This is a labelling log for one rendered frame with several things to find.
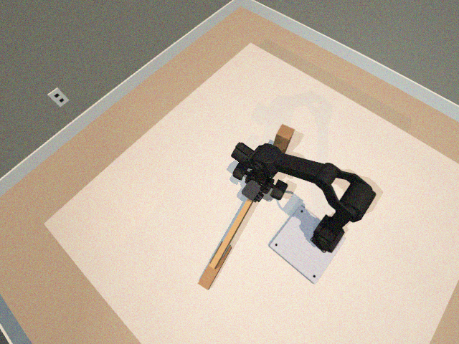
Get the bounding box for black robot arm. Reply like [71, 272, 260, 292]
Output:
[231, 142, 376, 253]

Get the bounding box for long wooden rail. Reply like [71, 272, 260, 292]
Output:
[209, 199, 253, 269]

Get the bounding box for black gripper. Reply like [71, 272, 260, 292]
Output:
[232, 163, 288, 200]

